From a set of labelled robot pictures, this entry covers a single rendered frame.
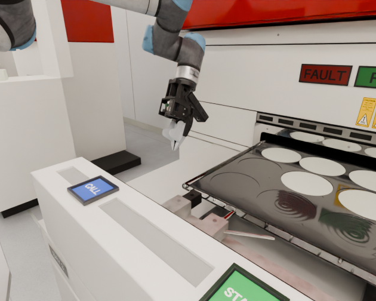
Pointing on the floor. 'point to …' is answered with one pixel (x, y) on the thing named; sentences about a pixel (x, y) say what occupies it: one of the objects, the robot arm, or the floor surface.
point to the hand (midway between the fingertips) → (176, 147)
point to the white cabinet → (65, 275)
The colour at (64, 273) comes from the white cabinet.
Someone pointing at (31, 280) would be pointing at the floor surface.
